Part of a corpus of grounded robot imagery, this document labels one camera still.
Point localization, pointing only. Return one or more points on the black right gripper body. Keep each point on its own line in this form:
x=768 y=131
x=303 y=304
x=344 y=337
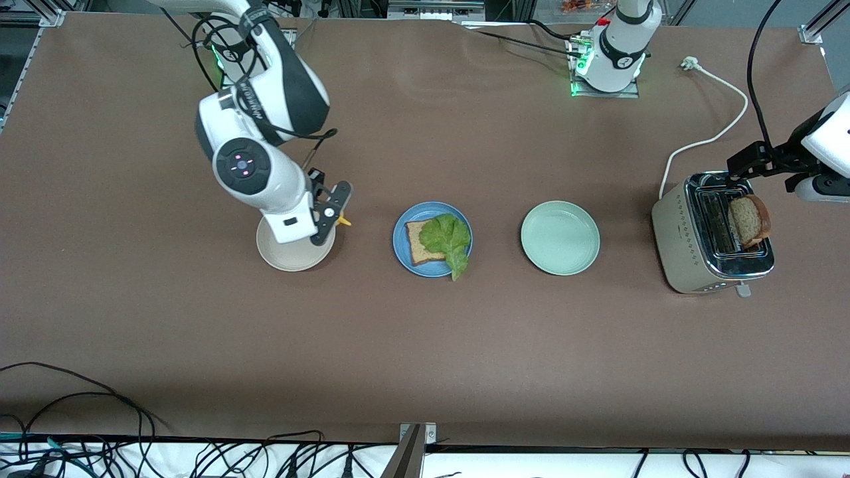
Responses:
x=316 y=180

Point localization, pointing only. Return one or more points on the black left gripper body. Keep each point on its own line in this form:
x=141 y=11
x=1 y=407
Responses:
x=789 y=157

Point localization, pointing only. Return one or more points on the yellow squeeze bottle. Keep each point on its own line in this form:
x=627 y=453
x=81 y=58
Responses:
x=344 y=222

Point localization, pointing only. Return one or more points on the brown bread slice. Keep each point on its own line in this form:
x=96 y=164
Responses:
x=415 y=242
x=749 y=222

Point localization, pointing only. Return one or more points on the green lettuce leaf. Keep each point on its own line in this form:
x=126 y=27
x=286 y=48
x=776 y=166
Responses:
x=445 y=236

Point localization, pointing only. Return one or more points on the beige plate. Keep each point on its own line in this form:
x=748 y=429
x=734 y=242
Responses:
x=292 y=259

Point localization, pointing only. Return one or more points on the blue plate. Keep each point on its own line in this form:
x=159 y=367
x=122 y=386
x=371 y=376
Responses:
x=398 y=232

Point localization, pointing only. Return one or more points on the mint green plate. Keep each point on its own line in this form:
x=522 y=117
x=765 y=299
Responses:
x=560 y=238

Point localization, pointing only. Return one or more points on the beige chrome toaster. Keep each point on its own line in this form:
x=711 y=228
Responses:
x=677 y=245

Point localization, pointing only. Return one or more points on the grey metal box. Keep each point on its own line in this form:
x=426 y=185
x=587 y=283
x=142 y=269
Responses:
x=435 y=8

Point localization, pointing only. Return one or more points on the orange packet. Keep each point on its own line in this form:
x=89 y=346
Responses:
x=579 y=5

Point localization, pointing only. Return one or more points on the silver corner bracket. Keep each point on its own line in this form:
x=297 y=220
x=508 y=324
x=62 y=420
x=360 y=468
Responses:
x=53 y=18
x=810 y=34
x=428 y=433

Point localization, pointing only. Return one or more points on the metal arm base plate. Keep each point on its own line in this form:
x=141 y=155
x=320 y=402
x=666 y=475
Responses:
x=581 y=89
x=226 y=84

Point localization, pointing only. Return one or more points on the grey aluminium post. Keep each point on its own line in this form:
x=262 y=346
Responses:
x=405 y=458

